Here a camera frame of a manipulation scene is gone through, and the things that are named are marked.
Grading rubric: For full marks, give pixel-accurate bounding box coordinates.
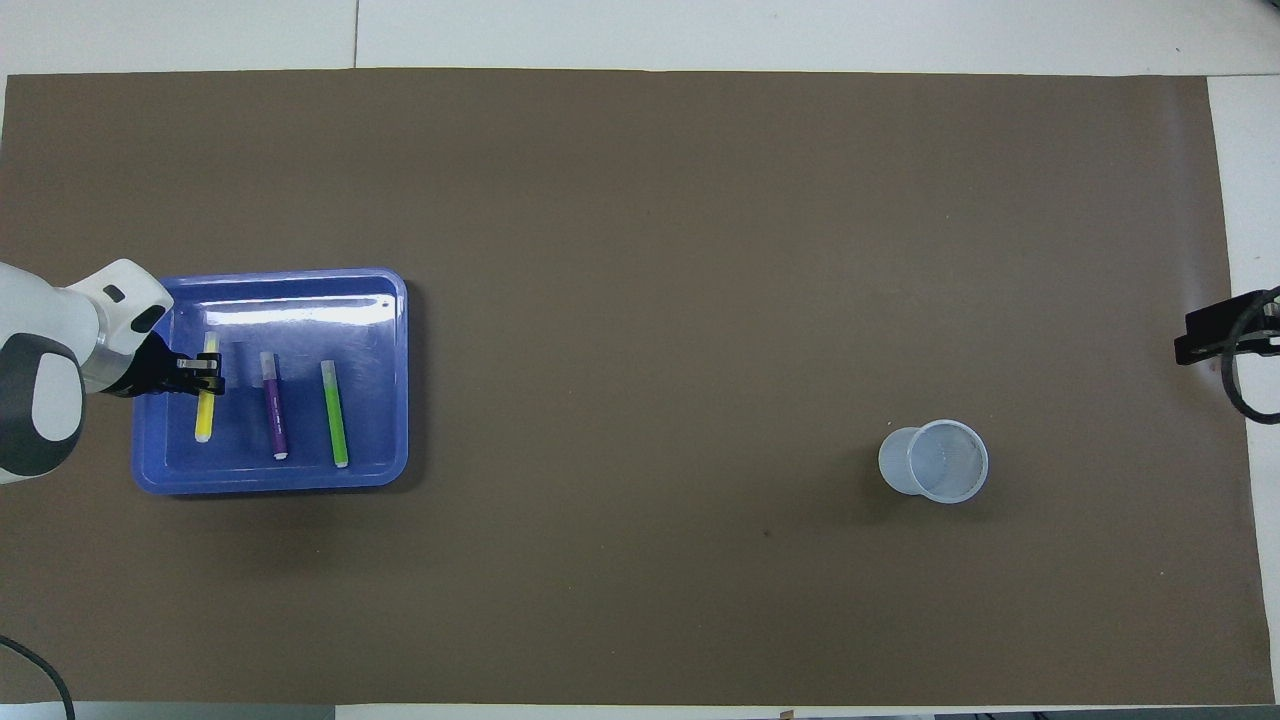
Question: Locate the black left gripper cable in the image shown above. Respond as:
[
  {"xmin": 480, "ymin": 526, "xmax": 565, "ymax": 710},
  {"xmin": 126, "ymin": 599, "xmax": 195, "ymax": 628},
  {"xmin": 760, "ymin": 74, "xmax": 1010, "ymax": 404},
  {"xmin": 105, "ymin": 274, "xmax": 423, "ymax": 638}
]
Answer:
[{"xmin": 0, "ymin": 635, "xmax": 76, "ymax": 720}]

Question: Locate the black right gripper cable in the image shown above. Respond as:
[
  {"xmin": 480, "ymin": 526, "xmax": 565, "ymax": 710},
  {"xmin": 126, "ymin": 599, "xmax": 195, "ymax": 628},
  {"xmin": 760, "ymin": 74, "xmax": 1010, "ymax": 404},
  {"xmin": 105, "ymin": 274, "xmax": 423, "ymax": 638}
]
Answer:
[{"xmin": 1218, "ymin": 286, "xmax": 1280, "ymax": 426}]

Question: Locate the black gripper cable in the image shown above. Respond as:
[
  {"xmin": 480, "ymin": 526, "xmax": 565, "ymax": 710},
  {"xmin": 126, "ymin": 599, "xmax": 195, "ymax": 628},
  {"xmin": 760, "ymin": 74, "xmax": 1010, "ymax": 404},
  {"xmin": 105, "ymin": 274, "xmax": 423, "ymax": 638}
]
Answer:
[
  {"xmin": 1218, "ymin": 286, "xmax": 1280, "ymax": 426},
  {"xmin": 0, "ymin": 635, "xmax": 76, "ymax": 720}
]

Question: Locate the purple marker pen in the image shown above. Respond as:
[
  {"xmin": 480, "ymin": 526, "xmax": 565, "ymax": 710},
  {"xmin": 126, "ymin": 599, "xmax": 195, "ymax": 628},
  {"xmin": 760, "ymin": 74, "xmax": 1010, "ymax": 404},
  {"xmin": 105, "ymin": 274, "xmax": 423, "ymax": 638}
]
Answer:
[{"xmin": 259, "ymin": 351, "xmax": 290, "ymax": 461}]

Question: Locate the brown table mat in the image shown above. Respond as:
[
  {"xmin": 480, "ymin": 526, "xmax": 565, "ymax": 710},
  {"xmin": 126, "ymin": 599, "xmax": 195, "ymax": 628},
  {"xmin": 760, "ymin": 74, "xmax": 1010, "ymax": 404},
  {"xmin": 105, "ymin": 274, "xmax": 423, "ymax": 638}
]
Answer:
[{"xmin": 0, "ymin": 68, "xmax": 1276, "ymax": 706}]

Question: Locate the yellow marker pen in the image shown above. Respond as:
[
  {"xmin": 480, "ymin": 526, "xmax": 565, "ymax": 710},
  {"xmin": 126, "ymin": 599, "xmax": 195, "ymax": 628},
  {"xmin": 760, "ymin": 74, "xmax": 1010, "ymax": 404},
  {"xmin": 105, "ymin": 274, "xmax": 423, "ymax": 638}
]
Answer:
[{"xmin": 194, "ymin": 332, "xmax": 221, "ymax": 443}]

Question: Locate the translucent plastic cup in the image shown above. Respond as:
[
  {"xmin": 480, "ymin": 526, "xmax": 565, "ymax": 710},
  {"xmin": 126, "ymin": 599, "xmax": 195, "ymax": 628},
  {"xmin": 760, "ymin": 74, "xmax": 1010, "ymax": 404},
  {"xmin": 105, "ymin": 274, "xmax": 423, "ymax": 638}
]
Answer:
[{"xmin": 878, "ymin": 419, "xmax": 990, "ymax": 505}]

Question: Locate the blue plastic tray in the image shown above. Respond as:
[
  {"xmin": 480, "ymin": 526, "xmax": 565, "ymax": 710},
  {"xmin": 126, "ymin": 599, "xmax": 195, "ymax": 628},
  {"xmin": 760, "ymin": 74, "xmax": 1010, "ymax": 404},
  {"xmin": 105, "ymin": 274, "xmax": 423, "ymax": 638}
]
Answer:
[{"xmin": 132, "ymin": 267, "xmax": 409, "ymax": 496}]

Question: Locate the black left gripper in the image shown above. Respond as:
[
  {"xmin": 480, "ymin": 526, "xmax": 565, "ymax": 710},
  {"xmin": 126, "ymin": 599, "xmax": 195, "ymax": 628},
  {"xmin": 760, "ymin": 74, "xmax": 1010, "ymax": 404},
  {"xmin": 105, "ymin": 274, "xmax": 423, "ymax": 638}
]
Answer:
[{"xmin": 100, "ymin": 335, "xmax": 227, "ymax": 399}]

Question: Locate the green marker pen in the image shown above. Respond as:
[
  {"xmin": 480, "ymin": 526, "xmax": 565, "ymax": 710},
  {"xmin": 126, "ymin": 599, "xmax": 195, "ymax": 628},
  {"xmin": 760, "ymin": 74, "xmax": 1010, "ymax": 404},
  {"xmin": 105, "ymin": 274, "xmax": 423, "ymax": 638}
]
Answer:
[{"xmin": 320, "ymin": 360, "xmax": 350, "ymax": 468}]

